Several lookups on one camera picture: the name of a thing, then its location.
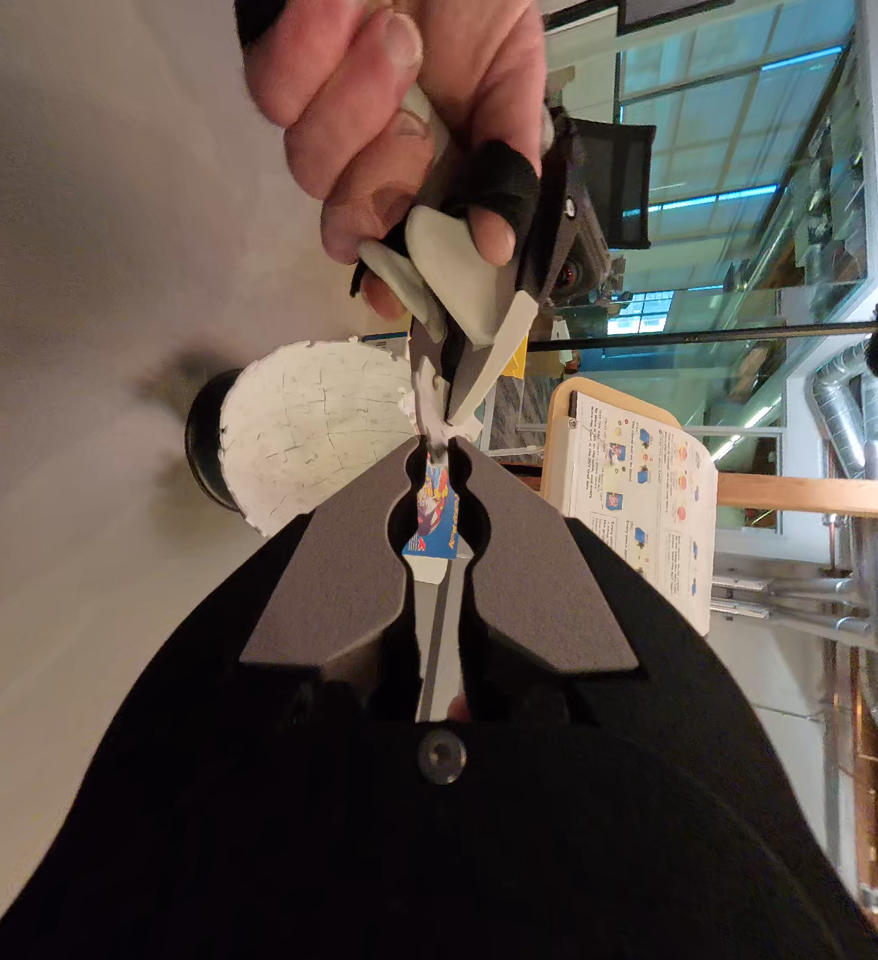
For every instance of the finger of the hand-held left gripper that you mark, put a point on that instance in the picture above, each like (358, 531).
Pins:
(425, 360)
(495, 360)

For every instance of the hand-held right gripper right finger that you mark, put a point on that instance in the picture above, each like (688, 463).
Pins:
(551, 585)

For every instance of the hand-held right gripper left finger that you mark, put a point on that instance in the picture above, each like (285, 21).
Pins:
(326, 585)

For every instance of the blue printed puzzle piece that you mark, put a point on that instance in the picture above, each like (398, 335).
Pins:
(431, 510)

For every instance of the partly built puzzle ball shell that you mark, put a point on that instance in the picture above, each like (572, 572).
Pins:
(304, 435)

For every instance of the black round ball stand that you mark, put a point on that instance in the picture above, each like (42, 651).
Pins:
(202, 442)

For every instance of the person's left hand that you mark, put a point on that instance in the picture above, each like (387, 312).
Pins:
(334, 90)

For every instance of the white instruction sign board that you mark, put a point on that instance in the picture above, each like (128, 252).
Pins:
(634, 487)

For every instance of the light wooden side table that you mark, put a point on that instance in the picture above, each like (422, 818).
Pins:
(799, 495)

